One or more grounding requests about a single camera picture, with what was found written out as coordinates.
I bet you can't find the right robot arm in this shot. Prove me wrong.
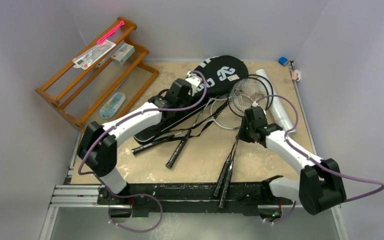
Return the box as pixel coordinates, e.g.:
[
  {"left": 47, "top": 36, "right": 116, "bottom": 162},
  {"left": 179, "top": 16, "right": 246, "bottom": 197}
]
[{"left": 238, "top": 106, "right": 347, "bottom": 215}]

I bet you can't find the blue toothbrush blister pack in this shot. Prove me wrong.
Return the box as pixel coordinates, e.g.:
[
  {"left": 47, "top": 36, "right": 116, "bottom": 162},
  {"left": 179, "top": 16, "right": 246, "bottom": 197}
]
[{"left": 99, "top": 92, "right": 126, "bottom": 119}]

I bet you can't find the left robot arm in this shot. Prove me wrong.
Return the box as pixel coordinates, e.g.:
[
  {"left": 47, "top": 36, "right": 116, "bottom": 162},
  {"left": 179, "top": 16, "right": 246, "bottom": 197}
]
[{"left": 77, "top": 76, "right": 204, "bottom": 205}]

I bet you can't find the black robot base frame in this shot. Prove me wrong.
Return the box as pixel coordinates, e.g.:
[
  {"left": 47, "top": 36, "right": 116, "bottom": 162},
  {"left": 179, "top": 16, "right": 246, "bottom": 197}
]
[{"left": 51, "top": 180, "right": 312, "bottom": 221}]

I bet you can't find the small teal white box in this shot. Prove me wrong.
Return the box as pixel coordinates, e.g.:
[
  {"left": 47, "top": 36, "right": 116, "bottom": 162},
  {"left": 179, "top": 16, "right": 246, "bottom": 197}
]
[{"left": 111, "top": 43, "right": 135, "bottom": 65}]

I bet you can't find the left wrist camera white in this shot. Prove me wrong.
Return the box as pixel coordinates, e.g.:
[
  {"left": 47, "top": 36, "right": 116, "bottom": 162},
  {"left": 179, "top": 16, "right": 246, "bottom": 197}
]
[{"left": 184, "top": 71, "right": 204, "bottom": 97}]

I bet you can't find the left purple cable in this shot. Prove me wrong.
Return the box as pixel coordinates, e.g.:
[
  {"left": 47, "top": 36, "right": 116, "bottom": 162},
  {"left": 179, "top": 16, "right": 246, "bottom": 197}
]
[{"left": 76, "top": 70, "right": 209, "bottom": 233}]

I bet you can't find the white packaged card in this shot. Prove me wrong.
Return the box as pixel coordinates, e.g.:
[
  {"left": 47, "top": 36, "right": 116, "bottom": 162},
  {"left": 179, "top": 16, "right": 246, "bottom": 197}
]
[{"left": 72, "top": 39, "right": 116, "bottom": 70}]

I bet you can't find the purple cable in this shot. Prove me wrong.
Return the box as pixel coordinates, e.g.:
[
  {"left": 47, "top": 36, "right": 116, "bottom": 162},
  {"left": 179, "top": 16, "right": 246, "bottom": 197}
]
[
  {"left": 76, "top": 70, "right": 209, "bottom": 233},
  {"left": 252, "top": 94, "right": 384, "bottom": 226}
]

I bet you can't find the white shuttlecock tube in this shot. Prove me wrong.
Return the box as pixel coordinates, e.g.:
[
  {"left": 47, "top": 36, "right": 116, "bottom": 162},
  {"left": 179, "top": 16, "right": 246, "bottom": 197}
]
[{"left": 254, "top": 69, "right": 294, "bottom": 131}]

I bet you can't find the pink white small object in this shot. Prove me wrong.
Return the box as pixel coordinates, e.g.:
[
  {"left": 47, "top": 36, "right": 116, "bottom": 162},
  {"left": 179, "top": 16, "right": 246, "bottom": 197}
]
[{"left": 291, "top": 69, "right": 301, "bottom": 82}]

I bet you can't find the white frame badminton racket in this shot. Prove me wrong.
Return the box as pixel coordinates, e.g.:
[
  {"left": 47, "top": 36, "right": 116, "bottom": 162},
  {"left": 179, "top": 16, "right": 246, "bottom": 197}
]
[{"left": 165, "top": 97, "right": 246, "bottom": 170}]

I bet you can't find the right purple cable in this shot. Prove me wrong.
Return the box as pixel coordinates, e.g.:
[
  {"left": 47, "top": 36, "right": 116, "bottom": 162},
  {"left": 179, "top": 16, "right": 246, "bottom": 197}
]
[{"left": 252, "top": 94, "right": 384, "bottom": 226}]

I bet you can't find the black racket bag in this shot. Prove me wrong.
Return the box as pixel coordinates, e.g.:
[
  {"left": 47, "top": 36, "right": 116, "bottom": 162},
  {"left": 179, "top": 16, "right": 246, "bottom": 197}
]
[{"left": 133, "top": 55, "right": 249, "bottom": 145}]

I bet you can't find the blue small object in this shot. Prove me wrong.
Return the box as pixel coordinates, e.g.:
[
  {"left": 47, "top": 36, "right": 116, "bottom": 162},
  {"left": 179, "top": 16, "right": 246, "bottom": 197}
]
[{"left": 277, "top": 57, "right": 290, "bottom": 67}]

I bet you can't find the wooden tiered shelf rack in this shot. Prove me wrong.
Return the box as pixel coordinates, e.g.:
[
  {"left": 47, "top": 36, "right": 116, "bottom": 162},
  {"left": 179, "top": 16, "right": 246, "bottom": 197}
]
[{"left": 35, "top": 16, "right": 159, "bottom": 131}]

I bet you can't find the black racket under bag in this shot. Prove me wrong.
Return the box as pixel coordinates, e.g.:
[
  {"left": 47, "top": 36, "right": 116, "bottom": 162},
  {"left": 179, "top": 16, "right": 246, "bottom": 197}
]
[{"left": 131, "top": 98, "right": 228, "bottom": 156}]

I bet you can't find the black badminton racket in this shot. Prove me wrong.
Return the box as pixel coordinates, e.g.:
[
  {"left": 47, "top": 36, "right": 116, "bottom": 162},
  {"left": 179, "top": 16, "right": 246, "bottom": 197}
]
[{"left": 213, "top": 74, "right": 270, "bottom": 209}]

